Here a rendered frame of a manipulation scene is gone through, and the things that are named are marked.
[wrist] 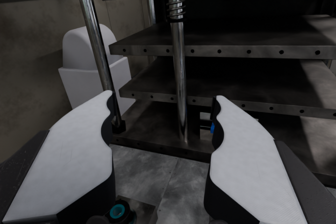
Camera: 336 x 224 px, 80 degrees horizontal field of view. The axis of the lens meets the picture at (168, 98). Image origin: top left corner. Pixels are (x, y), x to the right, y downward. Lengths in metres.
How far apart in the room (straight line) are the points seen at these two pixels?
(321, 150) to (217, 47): 0.70
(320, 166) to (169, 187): 0.66
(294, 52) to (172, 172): 0.69
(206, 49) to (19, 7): 2.17
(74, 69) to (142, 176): 1.70
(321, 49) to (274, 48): 0.15
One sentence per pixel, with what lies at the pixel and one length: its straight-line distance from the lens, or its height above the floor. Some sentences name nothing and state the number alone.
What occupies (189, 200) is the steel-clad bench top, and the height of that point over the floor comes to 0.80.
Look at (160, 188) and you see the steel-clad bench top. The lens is 0.91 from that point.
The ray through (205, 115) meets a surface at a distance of 1.03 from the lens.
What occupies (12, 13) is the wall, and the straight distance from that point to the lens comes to 2.66.
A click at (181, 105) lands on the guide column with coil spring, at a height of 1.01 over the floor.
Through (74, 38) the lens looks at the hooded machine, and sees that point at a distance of 2.28.
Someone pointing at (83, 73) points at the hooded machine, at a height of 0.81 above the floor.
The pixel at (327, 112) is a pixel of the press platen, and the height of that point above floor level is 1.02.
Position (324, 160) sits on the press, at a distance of 1.17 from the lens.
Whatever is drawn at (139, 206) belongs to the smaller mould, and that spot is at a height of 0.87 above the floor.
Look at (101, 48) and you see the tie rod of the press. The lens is 1.06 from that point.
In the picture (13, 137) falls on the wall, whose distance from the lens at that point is 2.76.
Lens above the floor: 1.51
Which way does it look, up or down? 28 degrees down
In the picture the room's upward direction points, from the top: 6 degrees counter-clockwise
